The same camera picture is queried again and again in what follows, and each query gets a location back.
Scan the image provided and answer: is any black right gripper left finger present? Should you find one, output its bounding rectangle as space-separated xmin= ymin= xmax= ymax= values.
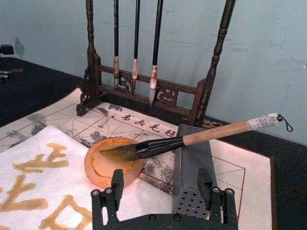
xmin=91 ymin=169 xmax=126 ymax=224

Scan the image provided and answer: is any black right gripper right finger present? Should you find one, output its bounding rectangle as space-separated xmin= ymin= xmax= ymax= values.
xmin=197 ymin=167 xmax=237 ymax=224

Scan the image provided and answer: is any round translucent orange ink dish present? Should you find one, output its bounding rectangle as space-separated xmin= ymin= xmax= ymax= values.
xmin=83 ymin=137 xmax=147 ymax=189

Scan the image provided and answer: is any grey perforated metal box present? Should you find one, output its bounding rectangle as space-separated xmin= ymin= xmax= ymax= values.
xmin=172 ymin=124 xmax=218 ymax=220

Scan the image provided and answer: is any white paper with golden characters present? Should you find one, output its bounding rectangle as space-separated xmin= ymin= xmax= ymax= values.
xmin=0 ymin=125 xmax=174 ymax=230

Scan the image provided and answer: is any printed felt calligraphy mat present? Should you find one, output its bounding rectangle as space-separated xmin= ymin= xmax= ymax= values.
xmin=0 ymin=87 xmax=275 ymax=230

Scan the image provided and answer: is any black table cloth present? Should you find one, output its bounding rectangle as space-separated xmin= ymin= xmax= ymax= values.
xmin=0 ymin=56 xmax=307 ymax=230

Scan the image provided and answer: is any dark carved wooden brush rack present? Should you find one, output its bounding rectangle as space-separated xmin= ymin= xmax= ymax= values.
xmin=76 ymin=0 xmax=237 ymax=128

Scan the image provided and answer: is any black box-shaped device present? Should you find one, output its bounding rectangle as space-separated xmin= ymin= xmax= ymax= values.
xmin=0 ymin=44 xmax=14 ymax=58

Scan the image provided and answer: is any large wooden-handled calligraphy brush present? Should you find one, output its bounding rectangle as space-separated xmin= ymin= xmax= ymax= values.
xmin=99 ymin=112 xmax=294 ymax=162

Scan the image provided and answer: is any thin black-handled calligraphy brush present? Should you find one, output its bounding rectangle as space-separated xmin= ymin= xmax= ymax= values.
xmin=131 ymin=0 xmax=142 ymax=90
xmin=113 ymin=0 xmax=121 ymax=90

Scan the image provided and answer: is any thick black-handled calligraphy brush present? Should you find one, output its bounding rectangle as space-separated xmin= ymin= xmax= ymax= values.
xmin=148 ymin=0 xmax=165 ymax=106

